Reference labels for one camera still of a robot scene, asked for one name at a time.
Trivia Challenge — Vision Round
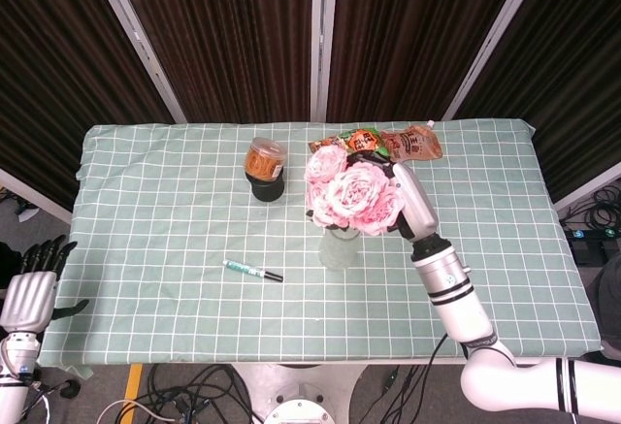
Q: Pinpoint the green white checked tablecloth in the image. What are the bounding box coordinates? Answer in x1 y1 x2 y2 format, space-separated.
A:
41 117 604 379

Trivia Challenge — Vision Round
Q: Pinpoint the black coiled cable bundle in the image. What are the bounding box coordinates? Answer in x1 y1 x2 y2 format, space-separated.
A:
560 184 621 232

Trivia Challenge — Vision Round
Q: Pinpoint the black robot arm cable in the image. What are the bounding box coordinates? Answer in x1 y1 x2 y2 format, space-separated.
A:
382 332 453 424

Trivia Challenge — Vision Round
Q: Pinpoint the white table frame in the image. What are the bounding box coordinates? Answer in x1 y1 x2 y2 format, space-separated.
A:
227 353 583 368

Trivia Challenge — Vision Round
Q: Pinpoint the white partition bottom rail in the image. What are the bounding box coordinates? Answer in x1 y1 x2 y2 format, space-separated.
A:
552 161 621 212
0 167 75 226

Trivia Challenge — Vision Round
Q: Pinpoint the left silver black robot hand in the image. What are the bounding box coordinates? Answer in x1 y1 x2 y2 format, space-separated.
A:
0 234 91 336

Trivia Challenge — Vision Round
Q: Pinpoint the white partition post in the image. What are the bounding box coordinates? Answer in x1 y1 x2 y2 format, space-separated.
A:
85 0 188 125
441 0 547 122
310 0 340 122

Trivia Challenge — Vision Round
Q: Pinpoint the black floor cable bundle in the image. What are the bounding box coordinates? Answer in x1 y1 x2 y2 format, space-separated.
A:
28 363 258 424

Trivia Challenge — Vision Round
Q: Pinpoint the clear jar of rubber bands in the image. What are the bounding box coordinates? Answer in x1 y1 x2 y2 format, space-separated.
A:
242 136 287 184

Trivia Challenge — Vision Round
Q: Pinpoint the black power strip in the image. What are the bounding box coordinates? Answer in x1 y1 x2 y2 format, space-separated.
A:
565 227 621 266

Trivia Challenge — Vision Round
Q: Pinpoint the orange green snack packet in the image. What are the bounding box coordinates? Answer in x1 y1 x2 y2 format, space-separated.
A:
309 125 392 158

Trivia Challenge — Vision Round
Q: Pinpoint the textured clear glass vase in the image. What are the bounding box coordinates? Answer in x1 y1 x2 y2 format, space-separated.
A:
317 227 362 273

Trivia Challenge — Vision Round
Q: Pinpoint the teal white marker pen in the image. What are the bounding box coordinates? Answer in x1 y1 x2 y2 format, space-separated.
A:
222 258 285 283

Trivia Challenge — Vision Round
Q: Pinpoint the pink artificial flower bouquet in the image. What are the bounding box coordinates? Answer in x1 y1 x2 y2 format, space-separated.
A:
303 144 407 238

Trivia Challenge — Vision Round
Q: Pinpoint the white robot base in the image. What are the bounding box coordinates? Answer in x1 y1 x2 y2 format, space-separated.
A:
231 363 373 424

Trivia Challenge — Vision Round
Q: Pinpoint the brown spouted sauce pouch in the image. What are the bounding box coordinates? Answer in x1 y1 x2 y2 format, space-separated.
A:
380 120 444 162

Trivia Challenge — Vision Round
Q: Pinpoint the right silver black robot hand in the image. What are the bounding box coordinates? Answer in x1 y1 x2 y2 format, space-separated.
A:
346 150 441 245

